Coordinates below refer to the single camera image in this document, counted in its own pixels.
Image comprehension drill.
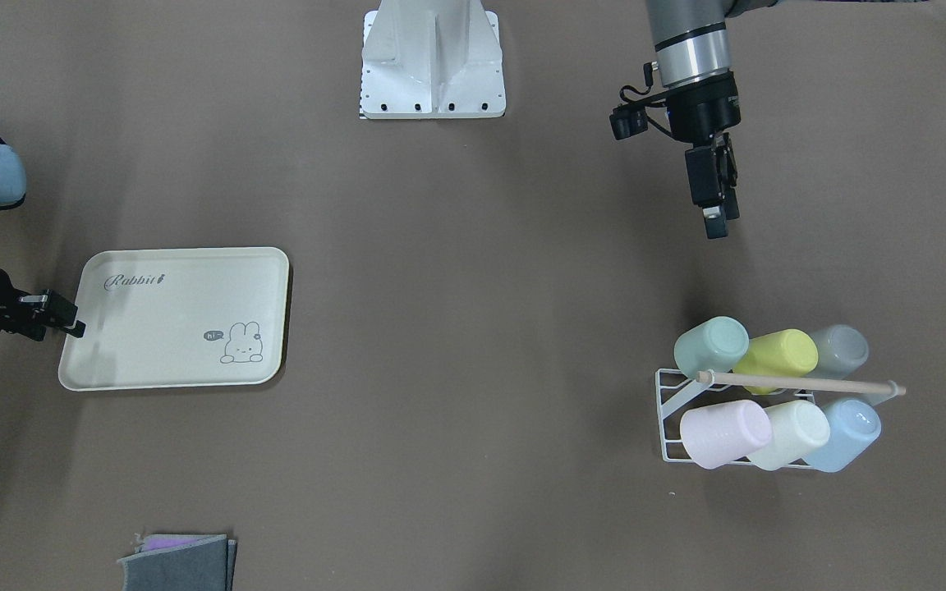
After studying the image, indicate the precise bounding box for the white wire cup rack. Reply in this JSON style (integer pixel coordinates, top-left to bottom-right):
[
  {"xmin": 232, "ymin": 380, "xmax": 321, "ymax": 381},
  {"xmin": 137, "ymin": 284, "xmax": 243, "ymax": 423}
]
[{"xmin": 654, "ymin": 369, "xmax": 907, "ymax": 474}]

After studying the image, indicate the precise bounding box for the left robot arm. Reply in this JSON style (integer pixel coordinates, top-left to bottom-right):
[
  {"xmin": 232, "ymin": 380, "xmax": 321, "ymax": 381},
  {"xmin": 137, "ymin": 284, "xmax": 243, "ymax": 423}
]
[{"xmin": 646, "ymin": 1, "xmax": 777, "ymax": 239}]

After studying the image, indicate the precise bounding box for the folded grey cloth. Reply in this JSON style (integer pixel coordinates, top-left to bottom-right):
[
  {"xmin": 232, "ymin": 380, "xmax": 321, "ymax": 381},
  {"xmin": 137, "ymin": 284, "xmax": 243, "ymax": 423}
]
[{"xmin": 117, "ymin": 534, "xmax": 237, "ymax": 590}]

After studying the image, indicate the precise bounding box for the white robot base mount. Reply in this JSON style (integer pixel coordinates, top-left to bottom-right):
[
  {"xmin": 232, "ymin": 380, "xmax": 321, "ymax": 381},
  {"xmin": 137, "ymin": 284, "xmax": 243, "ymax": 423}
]
[{"xmin": 358, "ymin": 1, "xmax": 507, "ymax": 121}]

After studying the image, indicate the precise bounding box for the blue plastic cup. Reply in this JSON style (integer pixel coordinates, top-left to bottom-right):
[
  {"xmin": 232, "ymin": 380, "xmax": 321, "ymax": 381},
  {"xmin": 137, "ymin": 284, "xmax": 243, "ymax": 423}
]
[{"xmin": 802, "ymin": 397, "xmax": 882, "ymax": 474}]

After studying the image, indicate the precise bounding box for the cream white plastic cup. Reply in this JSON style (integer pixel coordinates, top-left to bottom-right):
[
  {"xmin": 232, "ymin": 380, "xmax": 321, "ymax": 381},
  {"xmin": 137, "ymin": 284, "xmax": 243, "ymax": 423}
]
[{"xmin": 747, "ymin": 400, "xmax": 831, "ymax": 471}]

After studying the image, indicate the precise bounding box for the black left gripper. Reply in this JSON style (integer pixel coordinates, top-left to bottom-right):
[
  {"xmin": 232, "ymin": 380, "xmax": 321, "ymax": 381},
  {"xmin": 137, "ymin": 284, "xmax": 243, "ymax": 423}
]
[{"xmin": 667, "ymin": 72, "xmax": 741, "ymax": 240}]

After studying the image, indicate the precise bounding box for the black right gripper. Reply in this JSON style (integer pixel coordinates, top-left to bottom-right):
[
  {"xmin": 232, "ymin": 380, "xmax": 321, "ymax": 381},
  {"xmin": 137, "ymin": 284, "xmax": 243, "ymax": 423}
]
[{"xmin": 0, "ymin": 269, "xmax": 86, "ymax": 341}]

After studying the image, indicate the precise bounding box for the grey plastic cup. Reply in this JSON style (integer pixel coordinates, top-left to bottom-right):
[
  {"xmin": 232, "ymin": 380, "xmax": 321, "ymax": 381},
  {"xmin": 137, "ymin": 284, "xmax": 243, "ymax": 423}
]
[{"xmin": 805, "ymin": 324, "xmax": 870, "ymax": 379}]

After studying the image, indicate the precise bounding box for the pink plastic cup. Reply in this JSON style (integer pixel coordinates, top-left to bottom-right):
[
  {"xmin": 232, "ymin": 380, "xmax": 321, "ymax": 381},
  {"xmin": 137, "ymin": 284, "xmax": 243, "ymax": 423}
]
[{"xmin": 679, "ymin": 400, "xmax": 774, "ymax": 469}]

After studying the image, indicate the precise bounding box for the green plastic cup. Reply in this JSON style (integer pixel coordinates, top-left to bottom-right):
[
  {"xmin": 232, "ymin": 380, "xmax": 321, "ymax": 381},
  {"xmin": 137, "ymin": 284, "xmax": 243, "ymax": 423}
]
[{"xmin": 673, "ymin": 317, "xmax": 751, "ymax": 378}]

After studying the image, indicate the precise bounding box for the yellow plastic cup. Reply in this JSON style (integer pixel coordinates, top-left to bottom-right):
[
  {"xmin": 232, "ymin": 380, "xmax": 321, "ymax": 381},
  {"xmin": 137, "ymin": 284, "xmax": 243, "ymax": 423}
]
[{"xmin": 732, "ymin": 328, "xmax": 819, "ymax": 378}]

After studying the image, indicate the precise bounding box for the cream rabbit tray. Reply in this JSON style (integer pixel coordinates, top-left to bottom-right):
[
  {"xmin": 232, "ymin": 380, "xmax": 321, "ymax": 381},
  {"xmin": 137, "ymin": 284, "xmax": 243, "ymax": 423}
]
[{"xmin": 57, "ymin": 246, "xmax": 290, "ymax": 392}]

